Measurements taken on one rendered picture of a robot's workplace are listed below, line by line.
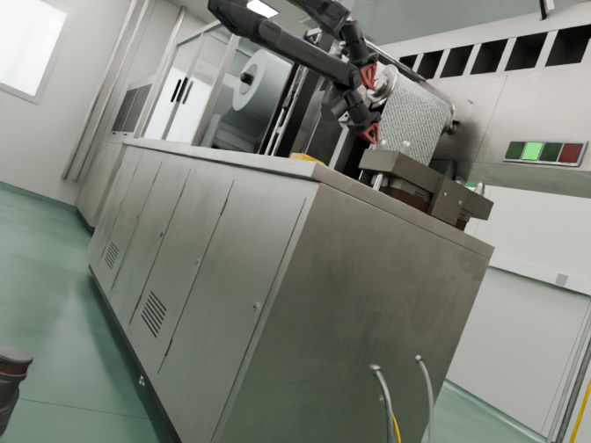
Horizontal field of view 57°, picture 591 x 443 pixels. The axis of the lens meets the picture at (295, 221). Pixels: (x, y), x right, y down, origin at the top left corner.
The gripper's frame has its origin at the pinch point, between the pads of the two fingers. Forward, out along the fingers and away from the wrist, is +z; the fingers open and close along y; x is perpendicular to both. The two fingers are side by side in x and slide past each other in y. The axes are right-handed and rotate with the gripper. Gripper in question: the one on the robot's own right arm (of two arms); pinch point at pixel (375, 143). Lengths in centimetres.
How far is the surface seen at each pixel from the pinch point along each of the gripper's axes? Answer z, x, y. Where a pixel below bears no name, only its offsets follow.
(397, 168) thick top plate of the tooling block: 0.7, -9.0, 19.9
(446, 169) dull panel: 25.0, 19.1, -1.8
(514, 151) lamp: 20.4, 24.8, 23.9
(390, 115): -3.9, 8.9, 0.2
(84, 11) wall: -117, 64, -556
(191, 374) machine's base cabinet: 17, -85, -2
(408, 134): 4.8, 11.3, 0.3
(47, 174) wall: 3, -87, -556
